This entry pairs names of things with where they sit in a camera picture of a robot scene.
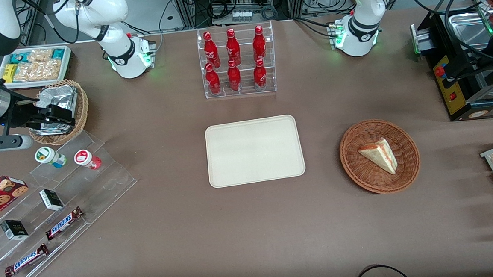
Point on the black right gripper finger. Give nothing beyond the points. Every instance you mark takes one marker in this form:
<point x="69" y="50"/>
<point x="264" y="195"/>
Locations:
<point x="61" y="112"/>
<point x="55" y="124"/>

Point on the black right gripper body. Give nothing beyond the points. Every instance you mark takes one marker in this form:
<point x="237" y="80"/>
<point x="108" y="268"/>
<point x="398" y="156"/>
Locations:
<point x="19" y="115"/>

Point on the green lid gum bottle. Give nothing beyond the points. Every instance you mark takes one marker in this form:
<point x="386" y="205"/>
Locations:
<point x="45" y="155"/>

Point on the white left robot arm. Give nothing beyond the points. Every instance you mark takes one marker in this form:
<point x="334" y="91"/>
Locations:
<point x="362" y="3"/>

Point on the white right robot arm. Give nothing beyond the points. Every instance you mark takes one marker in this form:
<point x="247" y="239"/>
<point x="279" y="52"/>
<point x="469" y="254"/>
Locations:
<point x="110" y="9"/>

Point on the white snack tray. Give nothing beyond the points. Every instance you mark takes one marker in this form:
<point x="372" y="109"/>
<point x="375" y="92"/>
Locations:
<point x="33" y="84"/>

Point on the red lid gum bottle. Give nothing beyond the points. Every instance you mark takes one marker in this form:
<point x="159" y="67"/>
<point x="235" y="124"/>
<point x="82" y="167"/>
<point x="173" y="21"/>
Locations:
<point x="84" y="157"/>

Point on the beige plastic tray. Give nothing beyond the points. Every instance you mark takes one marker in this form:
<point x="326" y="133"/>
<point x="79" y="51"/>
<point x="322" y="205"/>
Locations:
<point x="253" y="151"/>

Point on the aluminium foil container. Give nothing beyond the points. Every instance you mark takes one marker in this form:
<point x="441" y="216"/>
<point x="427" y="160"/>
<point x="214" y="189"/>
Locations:
<point x="62" y="96"/>

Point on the light wicker basket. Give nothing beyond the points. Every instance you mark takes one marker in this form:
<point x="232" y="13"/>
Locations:
<point x="83" y="110"/>

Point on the yellow snack packet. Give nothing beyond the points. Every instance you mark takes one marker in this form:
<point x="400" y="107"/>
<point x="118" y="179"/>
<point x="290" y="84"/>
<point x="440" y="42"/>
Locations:
<point x="9" y="73"/>

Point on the large peanut snack bag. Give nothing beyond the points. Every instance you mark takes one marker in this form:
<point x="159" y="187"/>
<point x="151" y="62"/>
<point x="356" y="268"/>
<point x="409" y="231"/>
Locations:
<point x="39" y="70"/>

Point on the teal snack packet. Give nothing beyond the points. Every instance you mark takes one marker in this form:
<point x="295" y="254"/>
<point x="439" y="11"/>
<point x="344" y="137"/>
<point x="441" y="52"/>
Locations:
<point x="19" y="58"/>
<point x="57" y="54"/>

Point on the small peanut snack bag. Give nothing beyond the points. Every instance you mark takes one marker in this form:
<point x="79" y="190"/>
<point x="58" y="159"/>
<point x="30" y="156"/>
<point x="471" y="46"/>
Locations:
<point x="40" y="55"/>

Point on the small black box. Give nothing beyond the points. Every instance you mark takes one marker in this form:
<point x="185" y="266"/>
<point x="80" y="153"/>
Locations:
<point x="14" y="229"/>
<point x="51" y="199"/>

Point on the clear acrylic stepped stand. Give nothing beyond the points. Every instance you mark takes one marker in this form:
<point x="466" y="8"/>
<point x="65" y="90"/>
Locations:
<point x="99" y="186"/>

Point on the snickers chocolate bar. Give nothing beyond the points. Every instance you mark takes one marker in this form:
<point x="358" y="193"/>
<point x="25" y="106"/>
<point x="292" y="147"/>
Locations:
<point x="63" y="223"/>
<point x="26" y="260"/>

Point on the red cola bottle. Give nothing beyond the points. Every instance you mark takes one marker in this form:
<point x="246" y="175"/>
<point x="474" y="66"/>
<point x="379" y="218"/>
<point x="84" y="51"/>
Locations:
<point x="233" y="48"/>
<point x="234" y="77"/>
<point x="259" y="44"/>
<point x="260" y="75"/>
<point x="211" y="50"/>
<point x="213" y="81"/>

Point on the clear acrylic bottle rack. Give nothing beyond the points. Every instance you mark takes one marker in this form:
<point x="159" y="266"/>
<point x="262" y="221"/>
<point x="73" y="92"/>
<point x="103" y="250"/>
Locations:
<point x="241" y="89"/>

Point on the metal equipment rack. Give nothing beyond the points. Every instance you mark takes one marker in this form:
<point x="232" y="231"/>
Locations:
<point x="242" y="1"/>

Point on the brown round wicker basket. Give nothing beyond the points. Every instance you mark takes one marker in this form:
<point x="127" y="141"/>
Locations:
<point x="359" y="170"/>

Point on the triangular wrapped sandwich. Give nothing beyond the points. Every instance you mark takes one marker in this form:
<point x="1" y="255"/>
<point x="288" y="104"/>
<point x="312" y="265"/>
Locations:
<point x="380" y="154"/>

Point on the black machine with yellow panel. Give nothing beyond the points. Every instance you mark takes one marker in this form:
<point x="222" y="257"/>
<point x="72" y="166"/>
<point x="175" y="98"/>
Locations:
<point x="462" y="91"/>

